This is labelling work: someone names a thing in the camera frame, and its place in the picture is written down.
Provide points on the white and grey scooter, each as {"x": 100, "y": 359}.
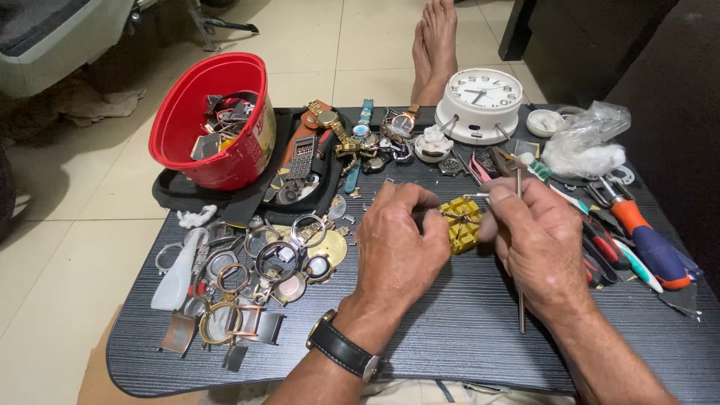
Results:
{"x": 62, "y": 39}

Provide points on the person's beige shorts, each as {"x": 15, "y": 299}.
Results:
{"x": 405, "y": 394}

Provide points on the rose gold watch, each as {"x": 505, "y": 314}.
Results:
{"x": 402, "y": 121}

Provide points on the small white bowl with cotton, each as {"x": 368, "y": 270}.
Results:
{"x": 434, "y": 145}

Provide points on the cluster of dark watches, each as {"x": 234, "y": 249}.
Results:
{"x": 388, "y": 152}

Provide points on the white plastic squeeze bottle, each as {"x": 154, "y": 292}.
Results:
{"x": 174, "y": 278}

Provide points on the white and teal toothbrush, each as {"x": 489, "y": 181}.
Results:
{"x": 635, "y": 261}

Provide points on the orange and blue screwdriver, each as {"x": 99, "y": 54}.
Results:
{"x": 647, "y": 242}

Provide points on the person's bare foot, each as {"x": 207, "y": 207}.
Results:
{"x": 441, "y": 45}
{"x": 417, "y": 62}

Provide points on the brown cardboard sheet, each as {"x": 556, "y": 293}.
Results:
{"x": 98, "y": 371}

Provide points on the thin metal pin punch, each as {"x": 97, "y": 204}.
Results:
{"x": 476, "y": 196}

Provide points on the small metal watchmaker hammer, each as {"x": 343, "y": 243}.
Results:
{"x": 518, "y": 177}

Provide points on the black digital calculator watch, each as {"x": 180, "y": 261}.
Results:
{"x": 304, "y": 157}

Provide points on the heap of watch parts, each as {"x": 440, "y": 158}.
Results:
{"x": 225, "y": 124}

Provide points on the gold metal band watch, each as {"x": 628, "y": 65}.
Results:
{"x": 349, "y": 147}

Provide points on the person's right hand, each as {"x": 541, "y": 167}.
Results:
{"x": 543, "y": 247}

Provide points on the clear plastic bag with cotton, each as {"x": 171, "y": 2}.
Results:
{"x": 585, "y": 146}

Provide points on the yellow watch band holder block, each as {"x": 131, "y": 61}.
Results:
{"x": 464, "y": 236}

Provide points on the white cotton wad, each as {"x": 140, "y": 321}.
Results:
{"x": 197, "y": 216}

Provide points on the dark metal blade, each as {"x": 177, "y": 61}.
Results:
{"x": 683, "y": 301}

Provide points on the dark wooden cabinet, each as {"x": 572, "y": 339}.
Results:
{"x": 568, "y": 39}

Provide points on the person's left hand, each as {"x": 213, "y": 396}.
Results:
{"x": 396, "y": 253}

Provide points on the black fabric tool case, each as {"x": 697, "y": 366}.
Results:
{"x": 247, "y": 205}

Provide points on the pile of watch cases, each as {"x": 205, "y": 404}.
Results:
{"x": 253, "y": 281}

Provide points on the small white cup with cotton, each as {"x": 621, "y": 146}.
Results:
{"x": 544, "y": 122}

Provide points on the gold round watch dial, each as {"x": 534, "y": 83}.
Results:
{"x": 332, "y": 247}

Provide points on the red plastic bucket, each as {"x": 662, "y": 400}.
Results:
{"x": 185, "y": 107}

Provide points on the white round alarm clock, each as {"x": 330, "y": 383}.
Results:
{"x": 478, "y": 104}

